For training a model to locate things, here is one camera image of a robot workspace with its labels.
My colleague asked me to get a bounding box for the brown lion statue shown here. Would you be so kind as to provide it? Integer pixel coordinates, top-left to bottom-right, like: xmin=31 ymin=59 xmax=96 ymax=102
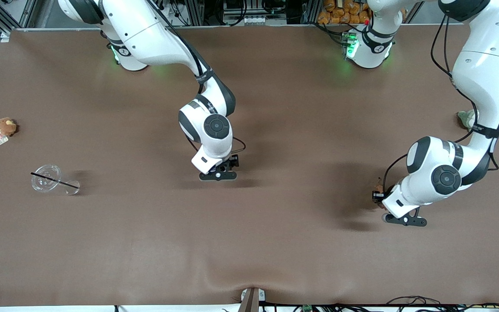
xmin=373 ymin=177 xmax=385 ymax=209

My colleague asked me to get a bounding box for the grey-green plush toy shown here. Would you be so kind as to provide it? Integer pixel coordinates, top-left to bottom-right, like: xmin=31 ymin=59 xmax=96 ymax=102
xmin=457 ymin=109 xmax=477 ymax=130

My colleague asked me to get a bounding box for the white terminal block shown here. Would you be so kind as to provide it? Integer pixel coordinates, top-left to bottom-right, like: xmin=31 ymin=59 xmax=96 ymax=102
xmin=223 ymin=15 xmax=277 ymax=26

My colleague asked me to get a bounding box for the black drinking straw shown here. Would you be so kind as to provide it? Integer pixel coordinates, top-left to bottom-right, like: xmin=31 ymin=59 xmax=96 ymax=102
xmin=30 ymin=172 xmax=79 ymax=189

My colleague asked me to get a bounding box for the pile of orange plush toys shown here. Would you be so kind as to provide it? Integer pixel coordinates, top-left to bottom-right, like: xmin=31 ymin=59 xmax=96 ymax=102
xmin=318 ymin=0 xmax=369 ymax=25

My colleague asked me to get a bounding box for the clear plastic cup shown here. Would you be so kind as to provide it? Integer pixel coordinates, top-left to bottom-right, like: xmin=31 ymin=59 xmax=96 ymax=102
xmin=31 ymin=164 xmax=81 ymax=196

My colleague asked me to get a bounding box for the brown plush toy with tag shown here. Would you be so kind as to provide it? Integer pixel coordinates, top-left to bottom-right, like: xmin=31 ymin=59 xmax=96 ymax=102
xmin=0 ymin=117 xmax=18 ymax=146

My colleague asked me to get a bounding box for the black cable bundle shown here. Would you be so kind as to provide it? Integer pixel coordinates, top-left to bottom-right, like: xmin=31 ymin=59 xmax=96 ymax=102
xmin=386 ymin=296 xmax=499 ymax=312

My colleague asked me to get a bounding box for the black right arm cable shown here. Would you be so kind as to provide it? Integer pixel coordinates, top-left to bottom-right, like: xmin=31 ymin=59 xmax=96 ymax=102
xmin=146 ymin=0 xmax=246 ymax=154

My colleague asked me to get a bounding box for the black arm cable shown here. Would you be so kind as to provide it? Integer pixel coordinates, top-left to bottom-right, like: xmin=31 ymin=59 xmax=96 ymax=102
xmin=382 ymin=13 xmax=499 ymax=193
xmin=146 ymin=0 xmax=246 ymax=154

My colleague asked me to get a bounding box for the grey metal camera bracket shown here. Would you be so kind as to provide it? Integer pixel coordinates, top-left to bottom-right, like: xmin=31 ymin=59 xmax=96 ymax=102
xmin=240 ymin=287 xmax=266 ymax=312

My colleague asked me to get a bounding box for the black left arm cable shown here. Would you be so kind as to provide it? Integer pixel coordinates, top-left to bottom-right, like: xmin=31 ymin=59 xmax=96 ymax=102
xmin=382 ymin=13 xmax=499 ymax=193

